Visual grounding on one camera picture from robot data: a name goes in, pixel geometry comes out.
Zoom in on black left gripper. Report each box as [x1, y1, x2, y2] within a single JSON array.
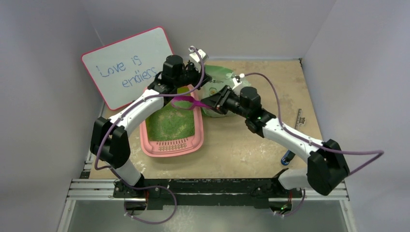
[[174, 61, 212, 90]]

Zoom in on green litter bag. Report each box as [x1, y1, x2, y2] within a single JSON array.
[[198, 65, 251, 118]]

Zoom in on purple plastic scoop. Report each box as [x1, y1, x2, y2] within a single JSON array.
[[171, 96, 210, 110]]

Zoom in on pink green litter box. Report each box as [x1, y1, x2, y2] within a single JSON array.
[[139, 84, 205, 158]]

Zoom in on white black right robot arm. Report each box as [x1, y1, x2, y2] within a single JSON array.
[[201, 86, 350, 197]]

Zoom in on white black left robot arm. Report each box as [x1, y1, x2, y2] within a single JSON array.
[[90, 50, 211, 198]]

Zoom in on green fresh litter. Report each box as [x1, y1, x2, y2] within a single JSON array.
[[146, 103, 195, 142]]

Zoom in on blue black stapler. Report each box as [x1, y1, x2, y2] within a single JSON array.
[[280, 150, 295, 166]]

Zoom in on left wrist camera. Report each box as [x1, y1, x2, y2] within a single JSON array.
[[189, 46, 209, 69]]

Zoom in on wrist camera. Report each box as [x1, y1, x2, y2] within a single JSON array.
[[232, 73, 246, 95], [189, 46, 209, 69]]

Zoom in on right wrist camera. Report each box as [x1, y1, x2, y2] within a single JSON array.
[[232, 73, 246, 95]]

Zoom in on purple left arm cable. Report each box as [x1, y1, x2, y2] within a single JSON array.
[[93, 46, 205, 172]]

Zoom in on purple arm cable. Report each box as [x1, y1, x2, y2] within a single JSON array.
[[243, 72, 385, 177], [93, 46, 205, 172]]

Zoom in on whiteboard with pink frame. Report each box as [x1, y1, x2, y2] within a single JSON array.
[[81, 27, 173, 110]]

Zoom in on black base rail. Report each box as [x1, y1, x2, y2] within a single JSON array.
[[113, 177, 302, 211]]

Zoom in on aluminium frame rails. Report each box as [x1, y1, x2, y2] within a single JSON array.
[[65, 157, 148, 203]]

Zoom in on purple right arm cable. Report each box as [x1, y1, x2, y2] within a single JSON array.
[[243, 72, 385, 177]]

